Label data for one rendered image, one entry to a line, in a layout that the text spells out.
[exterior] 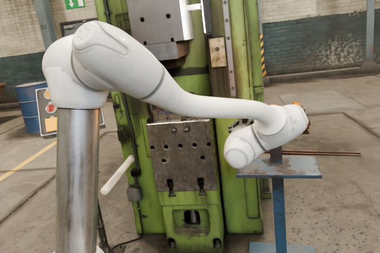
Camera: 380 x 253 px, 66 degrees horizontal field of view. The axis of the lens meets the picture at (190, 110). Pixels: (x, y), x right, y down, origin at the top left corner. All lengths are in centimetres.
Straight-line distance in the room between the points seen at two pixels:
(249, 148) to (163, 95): 39
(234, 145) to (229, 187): 113
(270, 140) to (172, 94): 39
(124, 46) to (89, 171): 33
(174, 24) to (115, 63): 112
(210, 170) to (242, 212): 49
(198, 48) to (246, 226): 130
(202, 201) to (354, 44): 678
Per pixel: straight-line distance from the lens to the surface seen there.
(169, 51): 170
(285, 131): 94
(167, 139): 176
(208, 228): 207
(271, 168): 157
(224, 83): 183
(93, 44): 59
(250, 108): 84
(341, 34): 805
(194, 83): 219
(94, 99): 73
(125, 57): 60
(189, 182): 185
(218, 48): 179
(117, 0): 194
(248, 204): 214
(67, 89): 72
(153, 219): 230
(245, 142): 97
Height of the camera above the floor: 138
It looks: 14 degrees down
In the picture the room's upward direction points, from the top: 7 degrees counter-clockwise
